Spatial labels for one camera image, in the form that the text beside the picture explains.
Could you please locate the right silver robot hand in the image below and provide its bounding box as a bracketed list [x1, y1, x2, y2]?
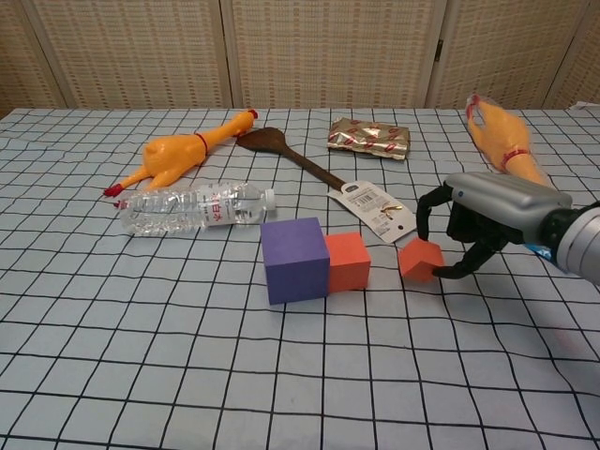
[414, 172, 574, 280]

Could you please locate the small orange foam cube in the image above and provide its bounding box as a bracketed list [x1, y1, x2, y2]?
[397, 236, 445, 284]

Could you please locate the large orange foam cube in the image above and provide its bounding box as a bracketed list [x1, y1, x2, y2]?
[323, 232, 372, 296]

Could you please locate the blue printed package card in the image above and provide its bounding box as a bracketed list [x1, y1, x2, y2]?
[523, 241, 557, 263]

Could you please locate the bagged yellow rubber chicken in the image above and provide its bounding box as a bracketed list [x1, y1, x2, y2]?
[464, 93, 562, 191]

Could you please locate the white paper spatula tag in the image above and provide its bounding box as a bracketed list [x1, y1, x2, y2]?
[326, 180, 420, 244]

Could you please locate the gold foil snack packet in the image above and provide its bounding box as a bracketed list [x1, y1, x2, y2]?
[326, 116, 413, 162]

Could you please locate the purple foam cube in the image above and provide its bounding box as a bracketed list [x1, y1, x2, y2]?
[260, 217, 330, 307]

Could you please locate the beige woven folding screen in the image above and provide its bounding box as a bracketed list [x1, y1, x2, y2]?
[0, 0, 600, 112]

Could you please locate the dark wooden spatula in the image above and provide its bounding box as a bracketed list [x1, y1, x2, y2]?
[235, 127, 351, 191]

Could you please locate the clear plastic water bottle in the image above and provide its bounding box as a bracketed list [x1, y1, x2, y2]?
[119, 181, 277, 238]

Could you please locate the bare yellow rubber chicken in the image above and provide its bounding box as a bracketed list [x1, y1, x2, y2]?
[103, 108, 260, 198]

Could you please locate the checkered light blue tablecloth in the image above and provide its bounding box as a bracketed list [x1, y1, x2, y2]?
[0, 107, 600, 450]

